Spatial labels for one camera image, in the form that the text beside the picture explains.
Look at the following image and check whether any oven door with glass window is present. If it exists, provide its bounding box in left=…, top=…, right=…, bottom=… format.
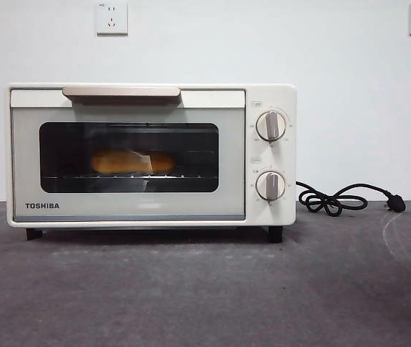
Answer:
left=10, top=85, right=247, bottom=221

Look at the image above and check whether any yellow corn cob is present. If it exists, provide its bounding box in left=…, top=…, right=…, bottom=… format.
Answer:
left=90, top=148, right=176, bottom=174

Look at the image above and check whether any cream Toshiba toaster oven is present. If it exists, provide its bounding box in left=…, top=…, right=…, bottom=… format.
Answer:
left=5, top=82, right=297, bottom=243

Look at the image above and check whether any cream timer knob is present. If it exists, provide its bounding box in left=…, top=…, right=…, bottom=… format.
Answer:
left=255, top=171, right=287, bottom=202

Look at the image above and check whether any cream temperature knob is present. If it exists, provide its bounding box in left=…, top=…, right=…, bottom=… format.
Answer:
left=255, top=110, right=287, bottom=142

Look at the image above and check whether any metal wire oven rack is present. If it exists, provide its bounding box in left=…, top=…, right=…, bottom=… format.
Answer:
left=42, top=173, right=219, bottom=181

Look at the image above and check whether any black power cable with plug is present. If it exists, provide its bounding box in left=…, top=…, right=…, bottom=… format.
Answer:
left=295, top=180, right=407, bottom=217

